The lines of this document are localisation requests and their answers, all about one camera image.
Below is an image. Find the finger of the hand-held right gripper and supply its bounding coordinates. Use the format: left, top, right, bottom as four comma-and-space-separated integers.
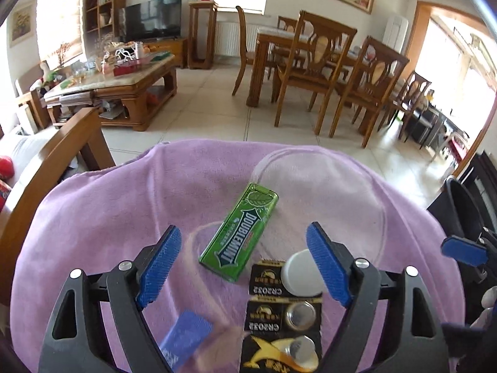
440, 225, 497, 284

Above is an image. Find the black coin battery card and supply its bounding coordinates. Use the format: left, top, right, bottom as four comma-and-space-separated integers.
239, 258, 325, 373

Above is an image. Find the window with roller blind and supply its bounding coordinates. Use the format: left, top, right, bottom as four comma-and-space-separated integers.
37, 0, 84, 67

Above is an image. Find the wooden bookshelf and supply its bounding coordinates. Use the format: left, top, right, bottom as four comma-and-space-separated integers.
84, 0, 127, 43

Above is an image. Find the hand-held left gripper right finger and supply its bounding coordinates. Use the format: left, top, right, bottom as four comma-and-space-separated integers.
306, 221, 463, 373

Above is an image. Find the white plastic chair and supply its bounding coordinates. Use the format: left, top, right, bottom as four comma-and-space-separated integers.
431, 131, 468, 163

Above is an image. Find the purple cloth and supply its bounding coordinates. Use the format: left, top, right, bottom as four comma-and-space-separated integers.
10, 140, 467, 373

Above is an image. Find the small blue packet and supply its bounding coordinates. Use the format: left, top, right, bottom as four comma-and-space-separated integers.
159, 310, 214, 366

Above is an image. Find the wooden door frame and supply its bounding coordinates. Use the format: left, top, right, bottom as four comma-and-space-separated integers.
404, 1, 497, 179

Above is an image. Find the wooden television cabinet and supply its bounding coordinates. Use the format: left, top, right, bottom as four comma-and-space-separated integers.
155, 37, 188, 68

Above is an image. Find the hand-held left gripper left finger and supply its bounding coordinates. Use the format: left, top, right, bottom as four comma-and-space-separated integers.
38, 224, 183, 373

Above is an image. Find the red cushion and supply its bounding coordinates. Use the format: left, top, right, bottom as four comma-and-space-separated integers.
0, 155, 15, 181

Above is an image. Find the clear plastic dome lid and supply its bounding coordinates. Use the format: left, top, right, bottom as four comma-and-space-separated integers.
248, 150, 389, 265

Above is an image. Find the white round lid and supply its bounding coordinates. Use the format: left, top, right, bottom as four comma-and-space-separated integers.
280, 251, 324, 296

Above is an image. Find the tall wooden plant stand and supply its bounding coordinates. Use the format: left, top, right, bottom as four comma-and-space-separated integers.
189, 1, 219, 70

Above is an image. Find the wooden coffee table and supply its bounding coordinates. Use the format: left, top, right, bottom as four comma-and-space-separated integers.
43, 51, 177, 132

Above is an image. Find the small framed picture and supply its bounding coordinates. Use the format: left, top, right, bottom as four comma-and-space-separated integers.
8, 4, 35, 47

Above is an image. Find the wooden dining chair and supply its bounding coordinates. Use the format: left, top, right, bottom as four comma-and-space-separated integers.
232, 6, 272, 97
329, 36, 410, 149
382, 71, 432, 142
274, 11, 358, 136
276, 16, 300, 32

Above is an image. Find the white wall radiator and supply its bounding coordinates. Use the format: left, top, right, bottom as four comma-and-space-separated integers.
215, 21, 270, 57

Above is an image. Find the white standing air conditioner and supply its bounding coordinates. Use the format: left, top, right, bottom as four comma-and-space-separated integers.
382, 15, 409, 53

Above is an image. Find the black round trash bin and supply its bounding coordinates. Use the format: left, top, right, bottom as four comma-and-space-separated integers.
426, 177, 497, 249

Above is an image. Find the black upright piano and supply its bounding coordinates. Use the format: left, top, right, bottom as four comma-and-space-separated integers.
460, 148, 497, 210

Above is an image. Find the wooden dining table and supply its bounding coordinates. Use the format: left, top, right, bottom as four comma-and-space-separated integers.
246, 26, 389, 107

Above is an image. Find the wooden sofa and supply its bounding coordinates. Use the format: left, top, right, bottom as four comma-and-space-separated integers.
0, 107, 116, 307

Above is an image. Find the flat screen television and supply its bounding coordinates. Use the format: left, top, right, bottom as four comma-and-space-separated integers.
117, 0, 182, 43

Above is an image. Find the black armchair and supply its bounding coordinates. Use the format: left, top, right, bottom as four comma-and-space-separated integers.
415, 101, 447, 150

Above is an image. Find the green chewing gum packet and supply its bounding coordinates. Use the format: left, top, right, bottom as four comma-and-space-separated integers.
199, 182, 279, 282

